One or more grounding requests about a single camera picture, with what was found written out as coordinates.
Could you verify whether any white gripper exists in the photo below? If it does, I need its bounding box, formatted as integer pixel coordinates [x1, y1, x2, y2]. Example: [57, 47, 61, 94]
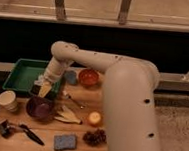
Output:
[38, 59, 66, 98]

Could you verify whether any black eraser block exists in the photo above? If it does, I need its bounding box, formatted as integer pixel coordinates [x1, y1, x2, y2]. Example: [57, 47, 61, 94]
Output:
[29, 84, 41, 95]

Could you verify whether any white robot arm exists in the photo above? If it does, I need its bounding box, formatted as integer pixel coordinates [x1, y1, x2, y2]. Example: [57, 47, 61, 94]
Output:
[44, 41, 189, 151]

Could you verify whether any purple bowl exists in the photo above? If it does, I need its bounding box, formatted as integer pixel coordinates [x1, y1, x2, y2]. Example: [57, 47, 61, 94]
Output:
[26, 96, 55, 120]

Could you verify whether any orange bowl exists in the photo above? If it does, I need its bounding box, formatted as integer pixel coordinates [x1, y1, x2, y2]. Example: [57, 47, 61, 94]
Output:
[78, 69, 99, 87]

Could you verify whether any crumpled white cloth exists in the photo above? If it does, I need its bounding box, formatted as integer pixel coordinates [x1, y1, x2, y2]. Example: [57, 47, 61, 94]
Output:
[34, 75, 44, 86]

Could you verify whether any metal fork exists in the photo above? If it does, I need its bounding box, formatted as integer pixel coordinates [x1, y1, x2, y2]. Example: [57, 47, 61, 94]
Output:
[62, 91, 85, 109]

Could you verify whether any green plastic tray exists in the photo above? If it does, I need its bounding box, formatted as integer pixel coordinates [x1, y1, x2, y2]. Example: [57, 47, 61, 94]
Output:
[1, 56, 66, 98]

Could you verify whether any small blue sponge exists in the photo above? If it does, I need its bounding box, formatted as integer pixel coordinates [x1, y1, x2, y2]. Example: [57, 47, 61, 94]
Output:
[65, 70, 77, 85]

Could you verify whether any white paper cup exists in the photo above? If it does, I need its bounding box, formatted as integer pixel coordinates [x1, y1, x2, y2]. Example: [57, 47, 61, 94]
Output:
[0, 90, 18, 112]

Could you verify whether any yellow apple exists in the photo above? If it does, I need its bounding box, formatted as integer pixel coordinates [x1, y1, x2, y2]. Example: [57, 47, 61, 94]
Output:
[88, 111, 102, 126]

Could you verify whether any blue rectangular sponge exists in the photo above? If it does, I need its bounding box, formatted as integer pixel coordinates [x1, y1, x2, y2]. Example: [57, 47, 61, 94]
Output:
[53, 134, 77, 151]

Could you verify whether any black binder clip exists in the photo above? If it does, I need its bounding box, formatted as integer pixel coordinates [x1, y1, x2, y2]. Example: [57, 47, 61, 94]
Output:
[0, 120, 11, 138]

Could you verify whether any pine cone cluster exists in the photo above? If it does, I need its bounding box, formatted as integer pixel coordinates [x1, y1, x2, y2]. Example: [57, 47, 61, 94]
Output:
[83, 129, 107, 146]

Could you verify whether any black handled brush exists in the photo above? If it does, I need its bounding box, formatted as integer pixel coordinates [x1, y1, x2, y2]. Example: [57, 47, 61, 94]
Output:
[19, 124, 44, 145]

